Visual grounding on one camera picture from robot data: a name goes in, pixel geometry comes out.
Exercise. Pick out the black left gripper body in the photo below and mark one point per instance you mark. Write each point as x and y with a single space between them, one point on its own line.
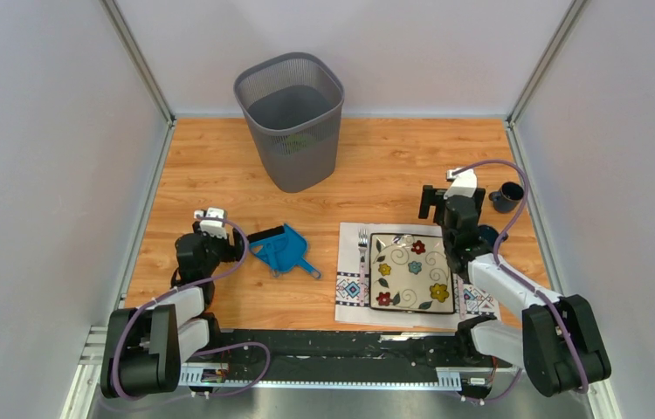
217 250

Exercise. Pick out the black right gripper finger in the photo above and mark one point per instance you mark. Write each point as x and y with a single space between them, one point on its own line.
432 198
479 197

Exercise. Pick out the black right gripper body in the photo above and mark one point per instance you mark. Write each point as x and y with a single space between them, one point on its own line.
448 242

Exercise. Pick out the blue hand brush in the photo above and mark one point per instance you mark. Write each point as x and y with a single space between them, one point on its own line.
263 245

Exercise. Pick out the blue dustpan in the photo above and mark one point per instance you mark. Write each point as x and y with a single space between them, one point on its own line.
292 253

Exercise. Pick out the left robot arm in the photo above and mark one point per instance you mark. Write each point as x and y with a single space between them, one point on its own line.
146 346

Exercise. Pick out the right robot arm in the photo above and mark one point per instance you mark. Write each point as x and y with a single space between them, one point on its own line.
559 344

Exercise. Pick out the dark blue mug near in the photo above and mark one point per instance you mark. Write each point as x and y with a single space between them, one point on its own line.
488 233

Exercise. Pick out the dark blue mug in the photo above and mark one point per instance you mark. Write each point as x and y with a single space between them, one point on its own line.
488 233
507 197

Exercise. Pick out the dark blue mug far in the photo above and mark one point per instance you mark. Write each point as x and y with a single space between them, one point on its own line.
507 197

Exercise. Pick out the square floral plate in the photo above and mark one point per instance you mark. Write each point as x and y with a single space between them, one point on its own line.
409 273

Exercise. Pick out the silver fork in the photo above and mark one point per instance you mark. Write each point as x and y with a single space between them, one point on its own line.
363 243

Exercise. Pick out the white patterned placemat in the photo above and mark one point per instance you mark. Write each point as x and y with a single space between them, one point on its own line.
470 300

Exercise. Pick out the grey mesh waste bin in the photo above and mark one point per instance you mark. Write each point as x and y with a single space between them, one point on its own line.
292 105

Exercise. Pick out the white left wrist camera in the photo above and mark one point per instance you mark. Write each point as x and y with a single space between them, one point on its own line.
210 222

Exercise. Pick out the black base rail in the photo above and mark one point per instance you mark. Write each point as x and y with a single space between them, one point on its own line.
329 359

